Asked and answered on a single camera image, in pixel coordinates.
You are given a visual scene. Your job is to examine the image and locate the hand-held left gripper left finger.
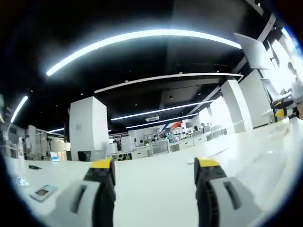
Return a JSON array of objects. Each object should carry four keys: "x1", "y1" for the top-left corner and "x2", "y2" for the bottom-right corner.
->
[{"x1": 44, "y1": 157, "x2": 116, "y2": 227}]

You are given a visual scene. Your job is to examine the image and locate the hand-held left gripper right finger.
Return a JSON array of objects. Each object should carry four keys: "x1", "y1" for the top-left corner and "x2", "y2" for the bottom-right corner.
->
[{"x1": 194, "y1": 157, "x2": 261, "y2": 227}]

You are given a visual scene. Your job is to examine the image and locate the grey tilted monitor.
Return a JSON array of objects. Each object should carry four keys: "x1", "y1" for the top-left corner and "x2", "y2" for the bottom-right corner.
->
[{"x1": 261, "y1": 79, "x2": 278, "y2": 103}]

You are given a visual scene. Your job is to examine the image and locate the smartphone with picture case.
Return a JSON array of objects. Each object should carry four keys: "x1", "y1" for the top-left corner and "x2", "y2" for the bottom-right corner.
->
[{"x1": 29, "y1": 184, "x2": 59, "y2": 203}]

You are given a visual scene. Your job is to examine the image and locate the white square pillar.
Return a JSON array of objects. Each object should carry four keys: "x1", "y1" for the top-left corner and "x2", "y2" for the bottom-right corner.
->
[
  {"x1": 220, "y1": 79, "x2": 254, "y2": 134},
  {"x1": 69, "y1": 96, "x2": 110, "y2": 162}
]

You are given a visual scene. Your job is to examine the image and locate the crumpled clear plastic wrap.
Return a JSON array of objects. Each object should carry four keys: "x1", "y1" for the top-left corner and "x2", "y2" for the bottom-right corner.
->
[{"x1": 13, "y1": 176, "x2": 30, "y2": 188}]

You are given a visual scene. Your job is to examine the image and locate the white hanging panel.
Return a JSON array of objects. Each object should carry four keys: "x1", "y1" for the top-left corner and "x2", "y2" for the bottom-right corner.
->
[{"x1": 233, "y1": 32, "x2": 271, "y2": 71}]

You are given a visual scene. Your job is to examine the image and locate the white cabinet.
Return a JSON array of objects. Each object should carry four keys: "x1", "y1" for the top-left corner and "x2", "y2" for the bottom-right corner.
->
[{"x1": 120, "y1": 137, "x2": 136, "y2": 152}]

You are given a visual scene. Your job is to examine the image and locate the row of white office desks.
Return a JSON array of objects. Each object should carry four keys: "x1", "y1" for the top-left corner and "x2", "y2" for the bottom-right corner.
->
[{"x1": 107, "y1": 126, "x2": 229, "y2": 162}]

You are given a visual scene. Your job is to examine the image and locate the long ceiling light strip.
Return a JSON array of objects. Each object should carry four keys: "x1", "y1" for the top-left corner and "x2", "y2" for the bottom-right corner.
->
[{"x1": 45, "y1": 29, "x2": 242, "y2": 77}]

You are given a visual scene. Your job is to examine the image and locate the black hanging monitor mount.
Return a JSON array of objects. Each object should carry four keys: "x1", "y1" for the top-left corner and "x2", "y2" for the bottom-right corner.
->
[{"x1": 269, "y1": 50, "x2": 279, "y2": 69}]

